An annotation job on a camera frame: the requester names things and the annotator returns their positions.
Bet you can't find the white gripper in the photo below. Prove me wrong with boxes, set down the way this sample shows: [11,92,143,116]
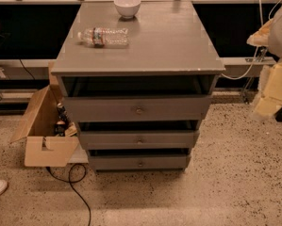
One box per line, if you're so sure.
[246,19,282,121]

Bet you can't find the grey drawer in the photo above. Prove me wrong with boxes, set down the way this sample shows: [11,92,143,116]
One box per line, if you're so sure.
[63,96,211,122]
[79,131,199,150]
[89,155,191,170]

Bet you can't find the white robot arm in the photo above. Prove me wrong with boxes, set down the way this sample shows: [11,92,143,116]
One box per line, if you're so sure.
[247,6,282,121]

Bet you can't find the grey wooden drawer cabinet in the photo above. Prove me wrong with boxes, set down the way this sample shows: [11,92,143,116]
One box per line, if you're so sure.
[52,2,224,157]

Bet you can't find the grey top drawer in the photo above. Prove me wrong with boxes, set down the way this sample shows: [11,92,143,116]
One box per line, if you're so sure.
[63,96,211,122]

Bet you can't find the grey bottom drawer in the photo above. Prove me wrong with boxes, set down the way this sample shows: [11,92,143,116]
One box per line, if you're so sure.
[89,155,191,170]

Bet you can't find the open cardboard box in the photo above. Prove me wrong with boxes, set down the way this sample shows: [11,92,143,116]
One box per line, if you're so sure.
[10,86,79,167]

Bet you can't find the white ceramic bowl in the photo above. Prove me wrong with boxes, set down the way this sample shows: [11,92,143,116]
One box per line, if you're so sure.
[114,0,141,19]

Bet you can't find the clear plastic water bottle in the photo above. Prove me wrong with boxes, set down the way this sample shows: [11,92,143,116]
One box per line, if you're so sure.
[77,27,128,47]

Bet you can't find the dark bottles in box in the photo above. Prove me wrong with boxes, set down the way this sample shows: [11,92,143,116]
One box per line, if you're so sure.
[55,103,71,137]

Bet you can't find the black floor cable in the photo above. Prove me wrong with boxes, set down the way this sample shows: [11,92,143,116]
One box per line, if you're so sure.
[45,163,92,226]

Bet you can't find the metal window rail frame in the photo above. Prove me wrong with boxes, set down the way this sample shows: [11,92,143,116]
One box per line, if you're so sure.
[0,0,282,105]

